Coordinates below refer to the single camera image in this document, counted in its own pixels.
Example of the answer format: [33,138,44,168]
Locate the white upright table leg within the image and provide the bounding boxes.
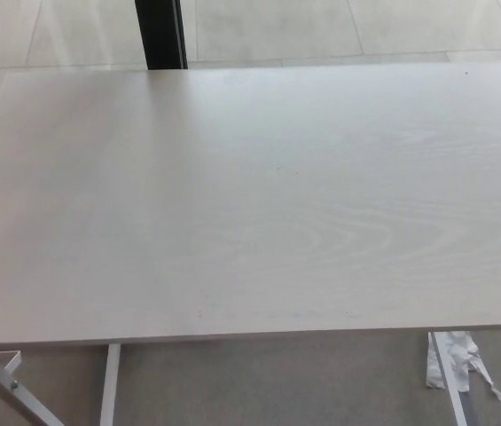
[98,343,121,426]

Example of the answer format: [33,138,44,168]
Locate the crumpled white tape strip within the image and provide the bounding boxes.
[424,330,501,409]

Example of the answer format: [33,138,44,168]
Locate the white metal hook bracket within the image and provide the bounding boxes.
[0,350,22,376]

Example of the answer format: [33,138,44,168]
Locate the white slanted table leg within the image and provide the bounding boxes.
[0,348,66,426]

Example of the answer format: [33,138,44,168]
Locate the black vertical door frame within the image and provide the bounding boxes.
[134,0,189,71]

